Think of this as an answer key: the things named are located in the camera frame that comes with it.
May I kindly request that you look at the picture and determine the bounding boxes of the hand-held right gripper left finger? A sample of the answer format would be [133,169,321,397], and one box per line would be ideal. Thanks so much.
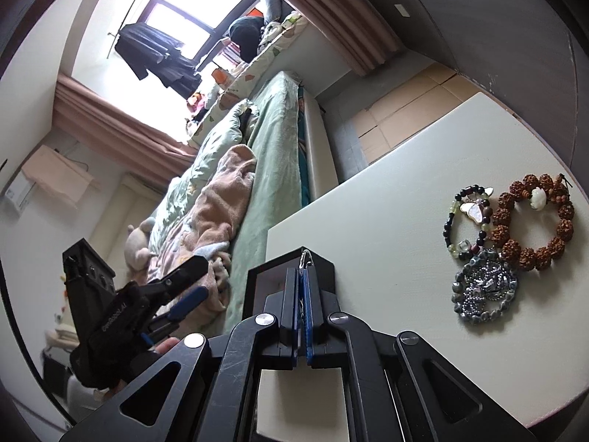
[59,268,303,442]

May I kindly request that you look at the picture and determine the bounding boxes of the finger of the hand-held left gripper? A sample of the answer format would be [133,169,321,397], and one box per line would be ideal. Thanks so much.
[140,285,209,347]
[133,255,210,315]

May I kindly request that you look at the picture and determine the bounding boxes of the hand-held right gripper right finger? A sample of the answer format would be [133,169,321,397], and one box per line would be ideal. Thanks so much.
[301,268,538,442]

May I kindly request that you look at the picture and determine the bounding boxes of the black jewelry box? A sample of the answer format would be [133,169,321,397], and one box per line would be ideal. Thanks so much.
[245,246,340,332]

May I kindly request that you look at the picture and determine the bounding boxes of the person's left hand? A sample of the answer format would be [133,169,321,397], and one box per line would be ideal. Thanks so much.
[152,337,181,356]

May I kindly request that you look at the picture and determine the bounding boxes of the beige plush toy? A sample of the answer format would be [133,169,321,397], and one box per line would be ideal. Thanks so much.
[124,216,158,283]

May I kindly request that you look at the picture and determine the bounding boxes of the pink fleece blanket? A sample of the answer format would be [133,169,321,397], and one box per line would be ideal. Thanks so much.
[146,144,258,315]

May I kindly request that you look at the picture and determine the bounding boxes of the green printed quilt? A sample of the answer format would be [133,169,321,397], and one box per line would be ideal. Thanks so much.
[152,99,261,240]

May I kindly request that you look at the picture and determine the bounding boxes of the white air conditioner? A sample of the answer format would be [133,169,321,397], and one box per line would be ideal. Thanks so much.
[4,170,40,215]

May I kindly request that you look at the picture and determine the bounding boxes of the green bed sheet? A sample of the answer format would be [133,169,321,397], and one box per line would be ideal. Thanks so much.
[225,70,314,333]

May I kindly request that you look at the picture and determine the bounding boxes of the pink cloth cover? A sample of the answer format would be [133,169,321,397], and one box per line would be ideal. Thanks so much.
[22,145,100,209]

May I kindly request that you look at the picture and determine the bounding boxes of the pink curtain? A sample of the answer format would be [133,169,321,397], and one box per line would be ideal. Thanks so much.
[237,0,406,77]
[53,74,200,165]

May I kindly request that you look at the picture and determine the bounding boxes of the printed windowsill cushion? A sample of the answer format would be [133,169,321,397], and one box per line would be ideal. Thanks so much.
[186,11,307,149]

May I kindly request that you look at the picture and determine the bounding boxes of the black hanging clothes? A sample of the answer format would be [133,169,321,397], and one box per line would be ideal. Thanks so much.
[114,22,202,96]

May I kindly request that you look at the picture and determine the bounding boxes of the flat cardboard sheets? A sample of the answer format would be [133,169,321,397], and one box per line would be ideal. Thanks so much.
[352,62,482,165]

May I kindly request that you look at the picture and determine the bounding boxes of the black bag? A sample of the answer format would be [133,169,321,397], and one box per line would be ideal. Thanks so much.
[228,16,266,63]

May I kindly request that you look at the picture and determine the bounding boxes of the dark-framed window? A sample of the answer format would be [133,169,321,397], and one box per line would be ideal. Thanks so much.
[124,0,259,66]

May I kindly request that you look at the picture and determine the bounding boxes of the grey pillow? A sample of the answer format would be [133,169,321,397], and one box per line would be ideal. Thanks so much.
[257,0,285,27]

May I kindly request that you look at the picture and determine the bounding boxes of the black green bead bracelet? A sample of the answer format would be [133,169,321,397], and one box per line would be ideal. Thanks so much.
[442,185,496,261]

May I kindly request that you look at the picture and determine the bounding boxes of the white bed frame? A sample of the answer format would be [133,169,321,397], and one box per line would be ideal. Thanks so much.
[298,91,341,206]

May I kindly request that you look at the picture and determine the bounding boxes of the silver metal bead bracelet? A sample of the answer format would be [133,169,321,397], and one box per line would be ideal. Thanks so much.
[453,249,520,325]

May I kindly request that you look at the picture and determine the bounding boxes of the brown seed bead bracelet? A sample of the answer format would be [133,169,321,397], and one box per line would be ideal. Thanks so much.
[489,172,576,271]

